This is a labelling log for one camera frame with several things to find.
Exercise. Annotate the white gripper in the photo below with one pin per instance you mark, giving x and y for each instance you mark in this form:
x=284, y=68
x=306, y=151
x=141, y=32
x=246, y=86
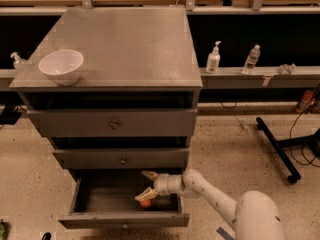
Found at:
x=162, y=184

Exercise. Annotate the red apple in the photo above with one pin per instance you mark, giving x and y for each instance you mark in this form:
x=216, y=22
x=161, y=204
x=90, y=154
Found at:
x=146, y=203

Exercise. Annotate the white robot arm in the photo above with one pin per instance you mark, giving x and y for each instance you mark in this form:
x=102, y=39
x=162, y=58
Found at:
x=254, y=216

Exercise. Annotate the grey open bottom drawer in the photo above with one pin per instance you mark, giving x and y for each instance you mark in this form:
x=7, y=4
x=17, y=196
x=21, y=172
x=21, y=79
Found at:
x=106, y=199

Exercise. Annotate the grey drawer cabinet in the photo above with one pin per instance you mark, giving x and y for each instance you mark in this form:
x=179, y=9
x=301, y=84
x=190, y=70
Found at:
x=134, y=58

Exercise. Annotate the grey middle drawer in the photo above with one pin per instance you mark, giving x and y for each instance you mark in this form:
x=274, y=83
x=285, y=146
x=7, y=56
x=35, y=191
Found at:
x=122, y=158

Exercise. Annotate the grey top drawer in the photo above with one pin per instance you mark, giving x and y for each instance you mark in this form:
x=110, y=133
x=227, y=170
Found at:
x=114, y=122

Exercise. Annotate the white pump lotion bottle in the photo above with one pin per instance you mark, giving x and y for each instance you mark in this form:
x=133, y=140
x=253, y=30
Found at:
x=213, y=59

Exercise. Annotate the white ceramic bowl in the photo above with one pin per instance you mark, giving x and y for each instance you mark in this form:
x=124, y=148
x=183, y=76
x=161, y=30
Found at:
x=63, y=67

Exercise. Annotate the clear water bottle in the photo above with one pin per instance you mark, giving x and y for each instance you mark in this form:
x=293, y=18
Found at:
x=251, y=60

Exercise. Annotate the black stand leg with casters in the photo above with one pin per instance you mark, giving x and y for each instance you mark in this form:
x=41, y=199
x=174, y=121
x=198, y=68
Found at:
x=311, y=141

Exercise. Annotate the crumpled plastic wrapper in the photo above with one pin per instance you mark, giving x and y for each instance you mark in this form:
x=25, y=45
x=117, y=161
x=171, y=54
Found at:
x=286, y=69

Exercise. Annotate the clear pump sanitizer bottle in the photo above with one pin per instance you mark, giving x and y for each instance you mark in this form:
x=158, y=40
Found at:
x=18, y=62

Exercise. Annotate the orange spray can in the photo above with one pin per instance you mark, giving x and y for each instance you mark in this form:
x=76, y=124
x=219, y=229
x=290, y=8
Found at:
x=304, y=102

